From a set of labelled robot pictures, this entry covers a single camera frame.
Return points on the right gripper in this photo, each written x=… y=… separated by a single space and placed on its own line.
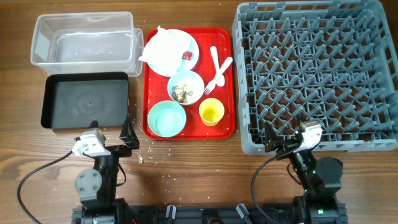
x=273 y=142

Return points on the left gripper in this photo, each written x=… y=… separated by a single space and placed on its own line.
x=129 y=137

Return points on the mint green bowl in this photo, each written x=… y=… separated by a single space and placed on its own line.
x=166 y=119

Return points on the yellow plastic cup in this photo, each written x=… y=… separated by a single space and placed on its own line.
x=211 y=111

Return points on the light blue bowl with food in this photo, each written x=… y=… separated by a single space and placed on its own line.
x=185 y=88

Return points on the white plastic spoon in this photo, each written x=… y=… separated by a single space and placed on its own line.
x=221 y=81

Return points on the white plastic fork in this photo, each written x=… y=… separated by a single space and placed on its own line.
x=211 y=85

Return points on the light blue plate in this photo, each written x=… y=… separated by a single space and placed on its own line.
x=186 y=65

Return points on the white napkin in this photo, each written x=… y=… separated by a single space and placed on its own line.
x=165 y=50

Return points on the red sauce packet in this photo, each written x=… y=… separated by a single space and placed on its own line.
x=187 y=56

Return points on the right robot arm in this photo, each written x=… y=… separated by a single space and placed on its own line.
x=320 y=178

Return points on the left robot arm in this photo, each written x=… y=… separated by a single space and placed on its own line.
x=97 y=186

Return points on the grey dishwasher rack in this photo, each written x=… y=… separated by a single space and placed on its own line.
x=329 y=61

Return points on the food scrap on table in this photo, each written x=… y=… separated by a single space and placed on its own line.
x=140 y=159

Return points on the black plastic tray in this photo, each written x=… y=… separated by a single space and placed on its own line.
x=75 y=100

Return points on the red serving tray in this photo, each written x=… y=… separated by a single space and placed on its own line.
x=155 y=88

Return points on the clear plastic bin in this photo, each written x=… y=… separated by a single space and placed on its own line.
x=87 y=42

